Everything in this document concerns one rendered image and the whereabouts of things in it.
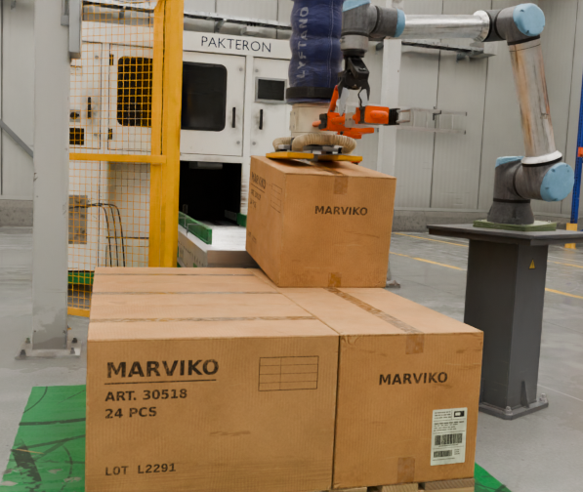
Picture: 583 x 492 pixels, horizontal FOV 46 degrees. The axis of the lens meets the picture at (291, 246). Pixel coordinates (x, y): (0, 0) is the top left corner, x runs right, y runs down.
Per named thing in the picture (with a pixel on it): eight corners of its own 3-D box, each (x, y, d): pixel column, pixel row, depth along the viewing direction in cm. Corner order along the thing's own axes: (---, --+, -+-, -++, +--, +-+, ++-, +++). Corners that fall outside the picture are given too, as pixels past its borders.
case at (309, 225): (244, 249, 293) (250, 155, 284) (333, 250, 303) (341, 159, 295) (277, 288, 236) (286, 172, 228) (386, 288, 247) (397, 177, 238)
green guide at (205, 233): (166, 222, 511) (166, 210, 511) (180, 223, 514) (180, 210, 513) (191, 244, 358) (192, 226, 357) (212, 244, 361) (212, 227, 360)
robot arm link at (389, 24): (392, 13, 237) (360, 7, 232) (410, 7, 226) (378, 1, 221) (389, 40, 238) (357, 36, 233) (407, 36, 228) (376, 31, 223)
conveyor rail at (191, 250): (161, 242, 512) (162, 217, 510) (168, 242, 513) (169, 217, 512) (204, 297, 290) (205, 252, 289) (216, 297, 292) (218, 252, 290)
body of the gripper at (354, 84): (356, 92, 232) (358, 56, 231) (366, 89, 224) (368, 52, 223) (336, 90, 230) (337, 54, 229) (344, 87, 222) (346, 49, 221)
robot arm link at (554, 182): (546, 192, 280) (518, 3, 260) (580, 195, 264) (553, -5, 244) (518, 203, 275) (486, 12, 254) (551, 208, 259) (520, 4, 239)
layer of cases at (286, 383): (93, 366, 272) (95, 266, 268) (331, 359, 298) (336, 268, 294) (84, 511, 157) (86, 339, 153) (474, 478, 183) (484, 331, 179)
